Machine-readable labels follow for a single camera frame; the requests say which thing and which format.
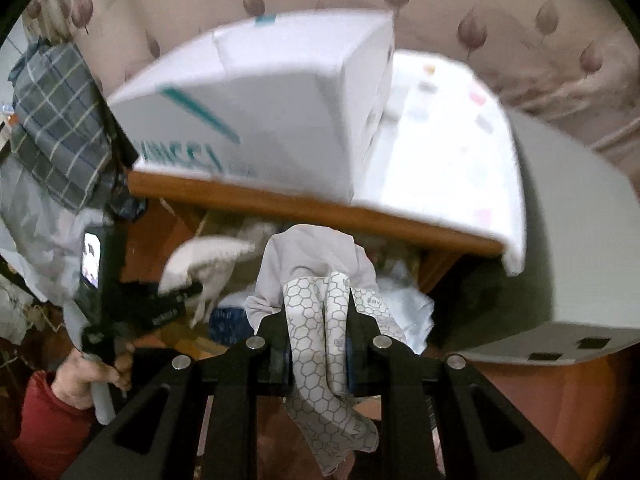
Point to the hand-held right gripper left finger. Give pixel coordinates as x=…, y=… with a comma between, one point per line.
x=272, y=342

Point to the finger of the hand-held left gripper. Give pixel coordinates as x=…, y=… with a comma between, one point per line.
x=175, y=291
x=162, y=316

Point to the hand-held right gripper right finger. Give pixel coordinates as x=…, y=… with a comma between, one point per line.
x=362, y=337

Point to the navy floral underwear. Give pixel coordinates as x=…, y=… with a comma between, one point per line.
x=227, y=324

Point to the white hexagon-patterned underwear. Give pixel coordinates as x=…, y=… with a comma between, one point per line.
x=312, y=310

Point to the wooden drawer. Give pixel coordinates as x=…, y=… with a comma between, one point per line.
x=150, y=242

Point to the white shoe box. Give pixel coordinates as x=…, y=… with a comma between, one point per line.
x=280, y=110

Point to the person's left forearm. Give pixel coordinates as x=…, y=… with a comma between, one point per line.
x=42, y=430

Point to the pale blue white underwear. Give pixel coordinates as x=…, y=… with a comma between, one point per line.
x=402, y=305

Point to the person's left hand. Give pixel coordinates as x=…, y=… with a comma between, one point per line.
x=80, y=377

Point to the blue snack bag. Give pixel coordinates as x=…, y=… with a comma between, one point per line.
x=127, y=207

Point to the pale printed cloth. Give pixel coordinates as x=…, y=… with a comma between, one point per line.
x=35, y=230

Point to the wooden nightstand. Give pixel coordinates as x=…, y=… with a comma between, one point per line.
x=300, y=202

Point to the grey plaid cloth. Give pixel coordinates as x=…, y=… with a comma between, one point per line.
x=60, y=120

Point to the white dotted cloth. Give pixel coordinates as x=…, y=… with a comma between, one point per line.
x=450, y=150

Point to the grey box with black slots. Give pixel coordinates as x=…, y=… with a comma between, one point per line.
x=575, y=240

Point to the leaf-print bed sheet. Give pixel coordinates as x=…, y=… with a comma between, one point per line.
x=525, y=25

